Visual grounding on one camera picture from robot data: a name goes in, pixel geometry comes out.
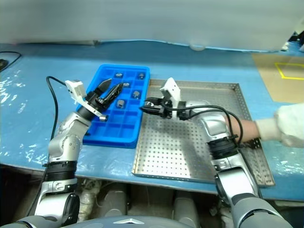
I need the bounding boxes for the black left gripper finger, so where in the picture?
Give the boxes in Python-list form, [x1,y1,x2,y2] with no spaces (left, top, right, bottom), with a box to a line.
[102,83,124,105]
[95,78,113,98]

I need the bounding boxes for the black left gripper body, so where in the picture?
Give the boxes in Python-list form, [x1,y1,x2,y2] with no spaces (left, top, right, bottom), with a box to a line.
[85,88,112,115]

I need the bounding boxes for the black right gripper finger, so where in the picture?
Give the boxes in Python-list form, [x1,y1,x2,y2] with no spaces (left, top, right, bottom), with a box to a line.
[138,106,162,116]
[145,97,165,105]

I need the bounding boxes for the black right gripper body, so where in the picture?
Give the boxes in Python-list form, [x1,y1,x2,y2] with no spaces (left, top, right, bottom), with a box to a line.
[156,98,174,120]

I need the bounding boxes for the blue plastic compartment tray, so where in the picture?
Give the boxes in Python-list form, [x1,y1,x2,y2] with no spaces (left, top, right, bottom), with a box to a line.
[82,64,152,150]

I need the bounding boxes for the perforated steel tray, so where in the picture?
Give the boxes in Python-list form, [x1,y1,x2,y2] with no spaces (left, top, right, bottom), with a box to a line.
[132,79,276,188]

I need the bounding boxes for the white round cap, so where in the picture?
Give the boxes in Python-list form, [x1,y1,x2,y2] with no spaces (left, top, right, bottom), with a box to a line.
[190,42,206,51]

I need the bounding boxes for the grey rounded shape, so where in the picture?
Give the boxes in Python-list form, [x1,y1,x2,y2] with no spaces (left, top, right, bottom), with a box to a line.
[98,184,129,218]
[173,190,200,226]

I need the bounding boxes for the white wrapped pipe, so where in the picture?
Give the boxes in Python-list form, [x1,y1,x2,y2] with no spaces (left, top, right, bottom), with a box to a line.
[79,180,103,219]

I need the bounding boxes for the brown cardboard sheet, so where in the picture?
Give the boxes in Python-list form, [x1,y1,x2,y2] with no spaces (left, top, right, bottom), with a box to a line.
[251,52,304,104]

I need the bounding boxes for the grey robot torso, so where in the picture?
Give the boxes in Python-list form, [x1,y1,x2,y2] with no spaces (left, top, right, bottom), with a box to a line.
[73,215,202,228]

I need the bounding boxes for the black device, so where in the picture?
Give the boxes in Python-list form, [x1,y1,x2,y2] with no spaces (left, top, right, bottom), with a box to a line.
[281,30,304,52]

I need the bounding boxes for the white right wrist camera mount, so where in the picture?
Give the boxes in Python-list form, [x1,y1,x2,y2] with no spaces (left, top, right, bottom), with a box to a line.
[159,77,182,119]

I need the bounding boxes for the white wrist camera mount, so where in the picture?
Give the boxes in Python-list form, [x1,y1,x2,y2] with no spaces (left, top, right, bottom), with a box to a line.
[159,77,182,119]
[64,79,106,117]

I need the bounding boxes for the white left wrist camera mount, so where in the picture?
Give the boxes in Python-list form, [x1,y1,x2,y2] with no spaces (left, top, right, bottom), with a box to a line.
[64,79,106,117]

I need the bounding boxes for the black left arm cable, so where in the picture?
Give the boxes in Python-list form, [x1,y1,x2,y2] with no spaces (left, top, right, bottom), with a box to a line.
[46,76,69,143]

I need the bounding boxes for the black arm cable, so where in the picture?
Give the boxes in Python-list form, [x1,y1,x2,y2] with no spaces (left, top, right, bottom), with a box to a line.
[163,104,243,145]
[46,76,69,143]

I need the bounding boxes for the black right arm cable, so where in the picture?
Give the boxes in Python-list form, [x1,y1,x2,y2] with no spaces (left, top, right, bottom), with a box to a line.
[163,104,243,145]

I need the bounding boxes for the black power cable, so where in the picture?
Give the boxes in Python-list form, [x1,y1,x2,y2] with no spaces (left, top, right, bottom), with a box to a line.
[0,51,22,71]

